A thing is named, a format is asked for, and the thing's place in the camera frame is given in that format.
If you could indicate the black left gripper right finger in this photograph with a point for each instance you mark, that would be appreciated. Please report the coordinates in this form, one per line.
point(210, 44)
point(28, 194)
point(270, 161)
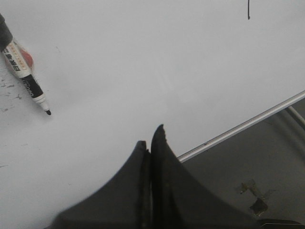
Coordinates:
point(181, 202)

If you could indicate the finger of the black right gripper sleeve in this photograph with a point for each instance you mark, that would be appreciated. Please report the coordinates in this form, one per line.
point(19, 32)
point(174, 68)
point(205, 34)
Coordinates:
point(5, 34)

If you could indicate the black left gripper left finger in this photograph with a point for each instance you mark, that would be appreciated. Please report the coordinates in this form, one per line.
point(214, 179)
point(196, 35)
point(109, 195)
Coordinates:
point(124, 202)

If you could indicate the black and white marker pen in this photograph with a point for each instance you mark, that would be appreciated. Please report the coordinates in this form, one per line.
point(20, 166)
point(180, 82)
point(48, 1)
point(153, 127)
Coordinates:
point(19, 68)

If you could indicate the grey metal stand tube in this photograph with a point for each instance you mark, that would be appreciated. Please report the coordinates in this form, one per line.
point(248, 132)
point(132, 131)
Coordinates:
point(295, 115)

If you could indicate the red and white taped pad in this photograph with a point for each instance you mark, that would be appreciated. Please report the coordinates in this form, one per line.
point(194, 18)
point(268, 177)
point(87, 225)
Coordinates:
point(28, 58)

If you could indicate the white whiteboard with metal frame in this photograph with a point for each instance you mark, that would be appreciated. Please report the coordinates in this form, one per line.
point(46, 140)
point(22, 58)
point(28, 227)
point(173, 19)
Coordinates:
point(114, 70)

